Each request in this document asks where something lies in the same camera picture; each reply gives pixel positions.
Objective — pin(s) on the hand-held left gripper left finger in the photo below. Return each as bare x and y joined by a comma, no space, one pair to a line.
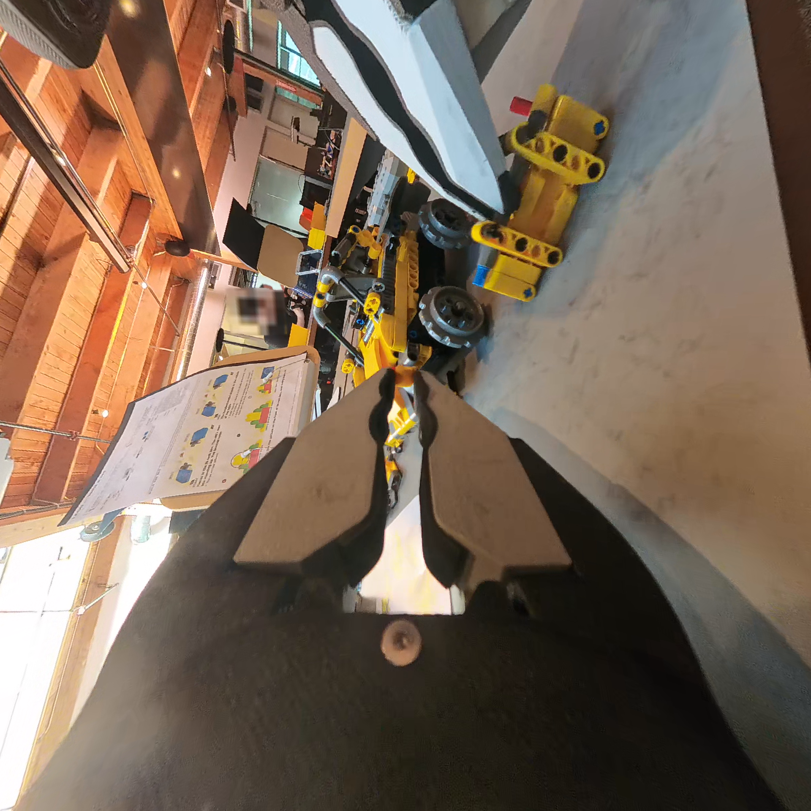
310,494

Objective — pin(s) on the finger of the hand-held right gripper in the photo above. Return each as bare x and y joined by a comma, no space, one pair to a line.
355,88
450,114

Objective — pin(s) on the grey desk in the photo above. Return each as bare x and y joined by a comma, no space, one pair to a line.
633,317

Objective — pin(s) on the black flat panel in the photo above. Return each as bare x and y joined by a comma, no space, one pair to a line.
244,234

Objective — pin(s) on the plywood panel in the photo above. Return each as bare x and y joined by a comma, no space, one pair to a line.
282,253

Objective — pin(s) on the yellow brick subassembly blue pins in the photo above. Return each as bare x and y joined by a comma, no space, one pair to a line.
545,190

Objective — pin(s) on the grey ribbed ceiling unit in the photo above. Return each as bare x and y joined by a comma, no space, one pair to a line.
50,25

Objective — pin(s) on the window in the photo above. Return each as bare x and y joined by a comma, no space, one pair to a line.
298,57

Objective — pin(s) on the yellow toy brick car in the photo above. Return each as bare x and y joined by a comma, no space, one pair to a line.
393,298

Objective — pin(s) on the yellow storage bin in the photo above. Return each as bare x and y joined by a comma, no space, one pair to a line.
298,336
315,237

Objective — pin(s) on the wooden board with printed sheet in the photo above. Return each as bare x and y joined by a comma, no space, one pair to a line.
209,431

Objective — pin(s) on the long grey table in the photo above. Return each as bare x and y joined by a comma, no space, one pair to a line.
345,171

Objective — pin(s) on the red brick pin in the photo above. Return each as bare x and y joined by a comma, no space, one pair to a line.
521,104

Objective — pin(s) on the silver air duct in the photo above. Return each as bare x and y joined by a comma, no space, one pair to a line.
193,317

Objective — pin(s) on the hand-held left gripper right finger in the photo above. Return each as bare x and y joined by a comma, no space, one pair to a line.
494,500

